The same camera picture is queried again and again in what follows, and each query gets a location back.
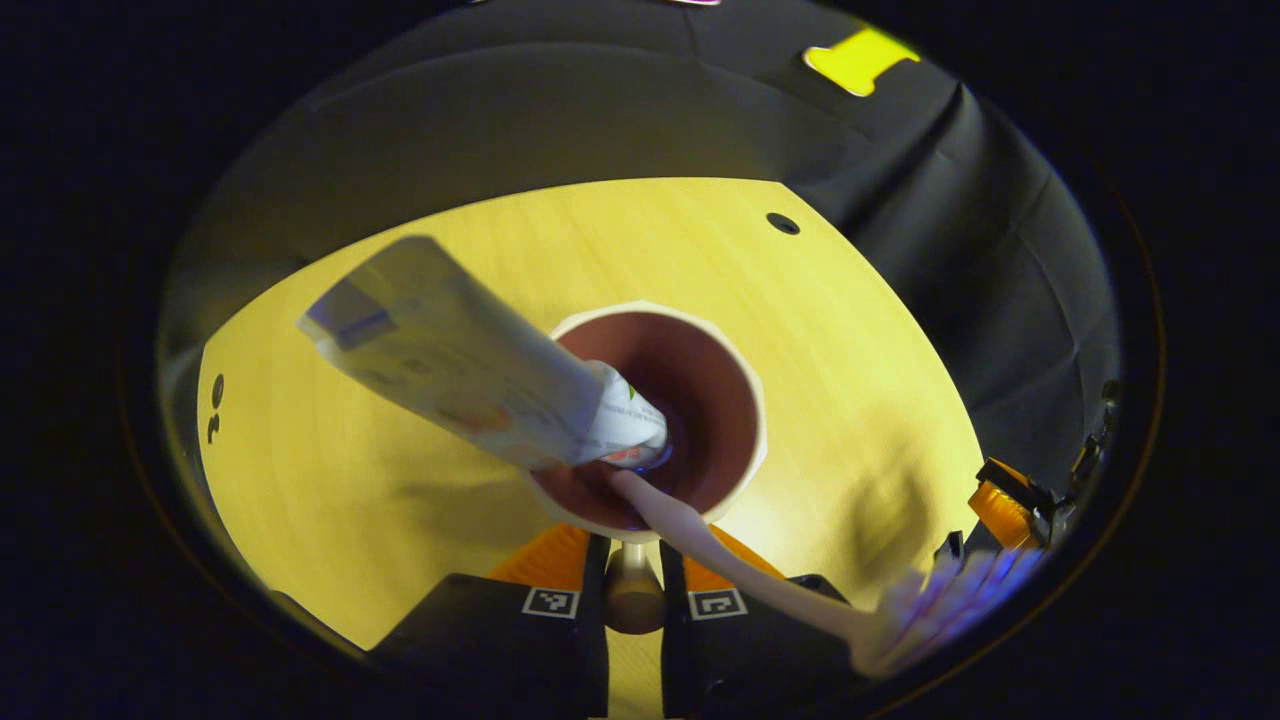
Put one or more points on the white toothpaste tube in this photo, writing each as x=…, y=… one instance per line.
x=470, y=370

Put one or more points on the beige cup with brown inside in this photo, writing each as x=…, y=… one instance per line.
x=715, y=410

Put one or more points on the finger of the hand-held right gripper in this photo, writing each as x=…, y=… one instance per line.
x=1000, y=510

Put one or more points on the pale pink toothbrush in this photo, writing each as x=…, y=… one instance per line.
x=720, y=560

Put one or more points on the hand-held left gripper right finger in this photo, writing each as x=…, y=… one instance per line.
x=672, y=650

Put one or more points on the black backdrop cloth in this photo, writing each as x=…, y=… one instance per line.
x=600, y=110

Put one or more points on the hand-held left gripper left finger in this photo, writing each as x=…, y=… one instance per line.
x=595, y=640

